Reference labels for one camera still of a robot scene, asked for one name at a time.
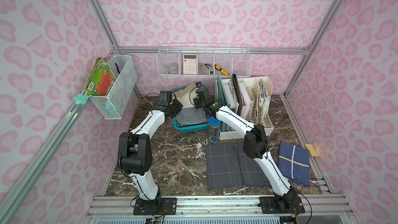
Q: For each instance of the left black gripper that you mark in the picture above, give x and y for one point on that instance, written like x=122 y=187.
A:
x=165 y=96

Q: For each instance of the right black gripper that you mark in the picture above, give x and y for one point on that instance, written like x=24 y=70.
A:
x=201 y=94

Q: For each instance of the beige grey pillowcase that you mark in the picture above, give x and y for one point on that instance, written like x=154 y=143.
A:
x=189 y=115

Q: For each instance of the dark grey checked pillowcase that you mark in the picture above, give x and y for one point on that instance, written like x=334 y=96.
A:
x=222 y=165
x=251 y=173

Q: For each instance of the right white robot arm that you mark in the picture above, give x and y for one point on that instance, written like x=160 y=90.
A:
x=255 y=145

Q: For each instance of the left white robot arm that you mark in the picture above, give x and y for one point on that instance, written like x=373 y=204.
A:
x=135 y=153

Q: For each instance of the teal plastic basket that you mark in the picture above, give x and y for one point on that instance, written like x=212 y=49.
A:
x=190 y=128

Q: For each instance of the navy blue folded pillowcase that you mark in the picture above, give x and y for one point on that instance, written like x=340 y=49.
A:
x=293 y=162

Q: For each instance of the green folder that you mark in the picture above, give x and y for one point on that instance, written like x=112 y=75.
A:
x=220 y=97

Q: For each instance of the blue lid pencil jar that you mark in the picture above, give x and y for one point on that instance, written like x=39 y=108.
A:
x=214 y=129

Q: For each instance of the grey stapler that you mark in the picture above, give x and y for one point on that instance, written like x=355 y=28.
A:
x=207 y=69

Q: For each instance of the yellow utility knife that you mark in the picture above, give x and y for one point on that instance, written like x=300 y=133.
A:
x=221 y=70

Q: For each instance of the clear tape roll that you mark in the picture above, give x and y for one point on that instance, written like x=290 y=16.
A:
x=173 y=70

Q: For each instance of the black folder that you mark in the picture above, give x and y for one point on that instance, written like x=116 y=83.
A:
x=239 y=106

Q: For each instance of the white calculator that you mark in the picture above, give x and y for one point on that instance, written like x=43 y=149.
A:
x=190 y=64

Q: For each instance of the pink white book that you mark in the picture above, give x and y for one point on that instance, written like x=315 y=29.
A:
x=246 y=100

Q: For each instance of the white desktop file organizer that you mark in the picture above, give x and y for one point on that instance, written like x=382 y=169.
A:
x=250 y=98

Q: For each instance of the green red book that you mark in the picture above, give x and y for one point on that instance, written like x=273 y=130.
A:
x=101 y=78

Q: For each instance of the yellow sponge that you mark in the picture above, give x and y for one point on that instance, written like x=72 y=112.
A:
x=311 y=150

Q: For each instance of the white wire wall shelf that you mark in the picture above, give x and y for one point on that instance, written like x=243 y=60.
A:
x=235 y=59

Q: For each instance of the white mesh wall basket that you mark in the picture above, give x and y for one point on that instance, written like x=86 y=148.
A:
x=114 y=104

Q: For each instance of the mint green wall hook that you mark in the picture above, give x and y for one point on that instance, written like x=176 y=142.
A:
x=81 y=99

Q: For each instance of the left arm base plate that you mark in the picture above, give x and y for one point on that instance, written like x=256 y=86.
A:
x=158 y=206

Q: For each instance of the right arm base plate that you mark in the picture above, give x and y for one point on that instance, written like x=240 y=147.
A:
x=272 y=205

